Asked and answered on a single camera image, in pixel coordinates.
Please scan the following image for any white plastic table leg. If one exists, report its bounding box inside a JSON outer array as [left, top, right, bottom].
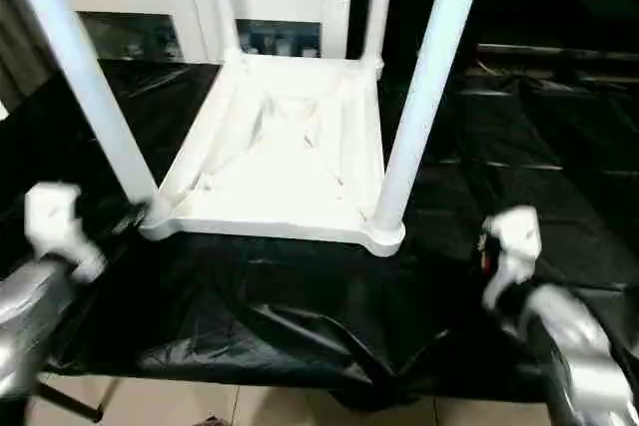
[[4, 0, 162, 228], [360, 0, 399, 72], [372, 0, 493, 243], [206, 0, 247, 64]]

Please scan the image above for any white plastic table top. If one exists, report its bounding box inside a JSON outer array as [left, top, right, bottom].
[[138, 53, 407, 258]]

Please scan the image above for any black work mat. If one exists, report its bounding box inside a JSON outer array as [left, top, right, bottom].
[[0, 54, 639, 408]]

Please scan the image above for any grey curtain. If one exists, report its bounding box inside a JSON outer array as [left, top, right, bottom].
[[0, 0, 52, 114]]

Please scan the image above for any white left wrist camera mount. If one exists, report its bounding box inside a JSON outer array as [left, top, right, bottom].
[[23, 181, 110, 286]]

